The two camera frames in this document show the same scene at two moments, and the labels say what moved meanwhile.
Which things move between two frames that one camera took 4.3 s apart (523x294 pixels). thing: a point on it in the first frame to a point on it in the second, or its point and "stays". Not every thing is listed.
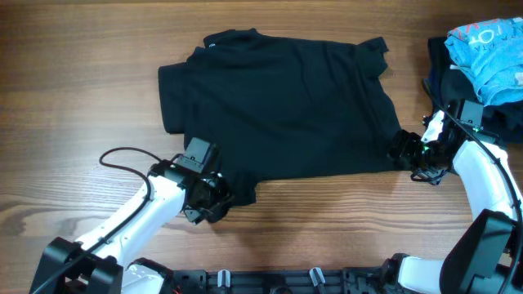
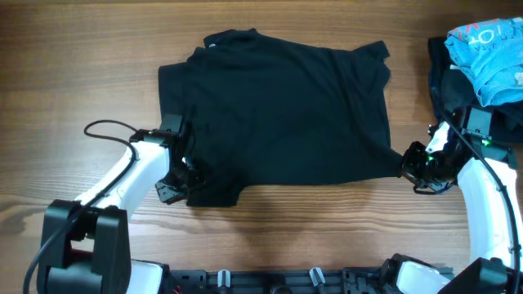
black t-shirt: [274, 107] stays
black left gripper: [222, 193] to [198, 179]
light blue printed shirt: [490, 53] stays
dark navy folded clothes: [449, 85] stays
